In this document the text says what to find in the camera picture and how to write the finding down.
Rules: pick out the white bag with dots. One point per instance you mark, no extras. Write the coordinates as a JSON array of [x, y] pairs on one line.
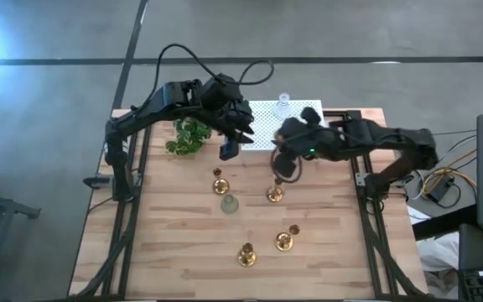
[[438, 256]]

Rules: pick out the green leafy plant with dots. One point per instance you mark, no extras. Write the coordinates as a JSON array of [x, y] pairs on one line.
[[189, 136]]

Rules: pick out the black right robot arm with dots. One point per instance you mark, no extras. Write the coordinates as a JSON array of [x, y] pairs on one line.
[[392, 138]]

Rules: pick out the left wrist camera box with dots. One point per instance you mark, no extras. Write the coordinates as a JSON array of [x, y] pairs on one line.
[[229, 151]]

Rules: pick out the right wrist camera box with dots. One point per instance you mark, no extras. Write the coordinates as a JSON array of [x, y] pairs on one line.
[[311, 115]]

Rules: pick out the clear glass bottle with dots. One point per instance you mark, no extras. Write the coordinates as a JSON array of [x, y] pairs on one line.
[[282, 107]]

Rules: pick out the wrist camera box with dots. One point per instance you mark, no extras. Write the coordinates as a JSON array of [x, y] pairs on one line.
[[311, 115], [229, 151]]

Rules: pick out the grey-green ribbed glass candle holder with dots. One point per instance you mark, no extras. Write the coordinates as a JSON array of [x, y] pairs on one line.
[[229, 204]]

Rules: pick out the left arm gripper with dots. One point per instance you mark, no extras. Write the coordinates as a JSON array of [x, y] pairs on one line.
[[226, 102]]

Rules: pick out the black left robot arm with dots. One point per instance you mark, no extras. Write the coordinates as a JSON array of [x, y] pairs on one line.
[[166, 102]]

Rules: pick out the short brass candlestick holder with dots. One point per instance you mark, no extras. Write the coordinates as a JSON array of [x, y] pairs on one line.
[[275, 194], [220, 185]]

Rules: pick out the black power box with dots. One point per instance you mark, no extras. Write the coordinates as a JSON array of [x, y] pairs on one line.
[[440, 189]]

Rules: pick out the white perforated metal shelf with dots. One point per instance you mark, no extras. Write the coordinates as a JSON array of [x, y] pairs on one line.
[[266, 121]]

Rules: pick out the white paper sheet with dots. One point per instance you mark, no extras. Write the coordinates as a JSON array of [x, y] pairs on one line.
[[418, 215]]

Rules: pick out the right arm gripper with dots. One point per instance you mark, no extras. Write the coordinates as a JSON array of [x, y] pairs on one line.
[[304, 140]]

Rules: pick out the tall brass candlestick holder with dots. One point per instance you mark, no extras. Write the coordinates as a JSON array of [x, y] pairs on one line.
[[284, 241], [247, 255]]

